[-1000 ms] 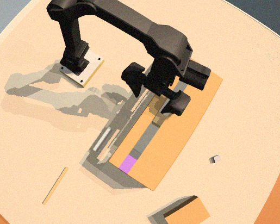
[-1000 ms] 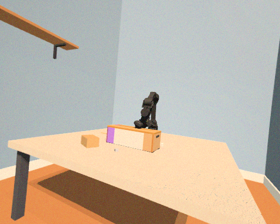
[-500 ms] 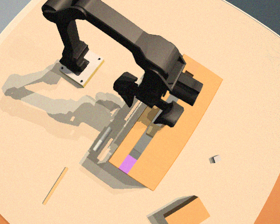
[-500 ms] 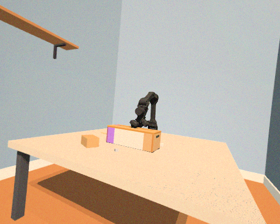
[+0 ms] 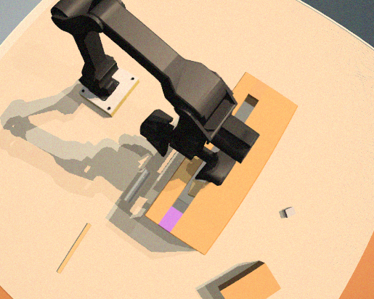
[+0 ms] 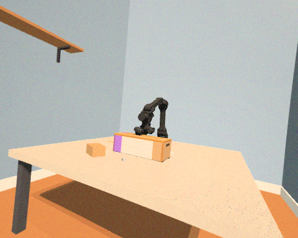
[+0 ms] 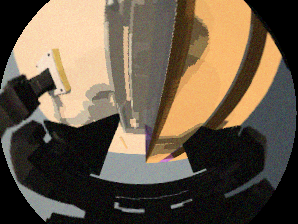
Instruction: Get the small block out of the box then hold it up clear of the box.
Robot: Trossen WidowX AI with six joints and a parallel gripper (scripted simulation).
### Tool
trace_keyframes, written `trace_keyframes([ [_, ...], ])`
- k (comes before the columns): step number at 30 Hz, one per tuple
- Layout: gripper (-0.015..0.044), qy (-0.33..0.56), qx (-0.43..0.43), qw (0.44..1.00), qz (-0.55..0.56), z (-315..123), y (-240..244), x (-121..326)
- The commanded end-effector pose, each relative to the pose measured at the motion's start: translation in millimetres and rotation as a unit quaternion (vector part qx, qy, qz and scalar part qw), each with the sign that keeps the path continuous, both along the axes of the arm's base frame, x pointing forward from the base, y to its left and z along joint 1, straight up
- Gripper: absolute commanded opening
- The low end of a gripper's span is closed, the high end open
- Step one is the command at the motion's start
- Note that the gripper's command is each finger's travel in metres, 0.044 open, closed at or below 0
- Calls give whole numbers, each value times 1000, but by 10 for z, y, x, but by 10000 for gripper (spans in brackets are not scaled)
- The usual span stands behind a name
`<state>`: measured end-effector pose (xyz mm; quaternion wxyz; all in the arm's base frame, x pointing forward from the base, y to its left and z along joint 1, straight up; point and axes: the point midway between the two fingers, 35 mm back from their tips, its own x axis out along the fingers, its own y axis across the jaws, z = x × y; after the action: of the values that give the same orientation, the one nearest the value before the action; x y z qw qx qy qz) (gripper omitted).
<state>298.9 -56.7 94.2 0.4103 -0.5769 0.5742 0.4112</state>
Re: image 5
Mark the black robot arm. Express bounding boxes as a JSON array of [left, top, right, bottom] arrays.
[[50, 0, 260, 164]]

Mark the orange flat bar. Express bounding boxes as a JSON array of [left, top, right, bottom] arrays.
[[57, 223, 92, 274]]

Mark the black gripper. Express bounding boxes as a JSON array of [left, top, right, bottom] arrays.
[[139, 109, 236, 186]]

